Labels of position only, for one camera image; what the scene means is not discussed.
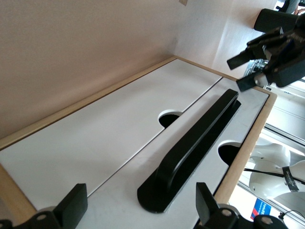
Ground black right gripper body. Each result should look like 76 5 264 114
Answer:
262 14 305 88

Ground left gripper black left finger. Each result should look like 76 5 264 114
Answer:
0 183 89 229

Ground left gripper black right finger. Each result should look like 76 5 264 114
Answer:
195 182 290 229

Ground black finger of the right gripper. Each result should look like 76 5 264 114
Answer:
226 26 284 71
236 73 268 92

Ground light wooden drawer cabinet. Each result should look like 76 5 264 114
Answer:
0 56 277 229

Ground black office chair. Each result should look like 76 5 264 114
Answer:
253 8 300 33

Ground blue printed sign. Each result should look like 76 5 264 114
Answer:
250 198 273 220

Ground thin black cable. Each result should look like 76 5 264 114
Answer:
244 167 305 183

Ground long black drawer handle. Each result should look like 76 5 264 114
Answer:
137 88 242 213

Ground black cable label tag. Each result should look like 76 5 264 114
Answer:
282 165 300 193

